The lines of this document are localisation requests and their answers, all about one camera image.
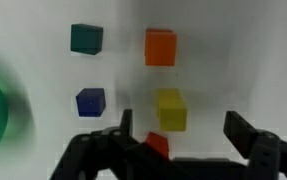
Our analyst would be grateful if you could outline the small blue block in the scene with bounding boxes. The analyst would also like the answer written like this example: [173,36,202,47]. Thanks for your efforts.
[75,87,107,118]

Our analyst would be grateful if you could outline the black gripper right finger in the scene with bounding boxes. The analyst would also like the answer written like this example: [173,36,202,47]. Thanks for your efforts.
[223,110,287,180]

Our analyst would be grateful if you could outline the small yellow block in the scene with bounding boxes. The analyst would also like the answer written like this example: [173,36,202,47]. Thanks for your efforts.
[155,87,188,133]

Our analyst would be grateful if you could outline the small dark teal block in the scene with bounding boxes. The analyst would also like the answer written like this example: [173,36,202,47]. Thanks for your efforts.
[70,23,104,56]

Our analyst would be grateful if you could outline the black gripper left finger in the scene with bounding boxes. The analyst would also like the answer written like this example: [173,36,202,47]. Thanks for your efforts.
[48,108,191,180]

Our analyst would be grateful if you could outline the small red block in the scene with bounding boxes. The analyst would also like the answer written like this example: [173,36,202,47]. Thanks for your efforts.
[144,131,170,159]

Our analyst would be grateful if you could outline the small orange block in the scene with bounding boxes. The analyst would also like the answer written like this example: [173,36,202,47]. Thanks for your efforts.
[144,28,178,67]

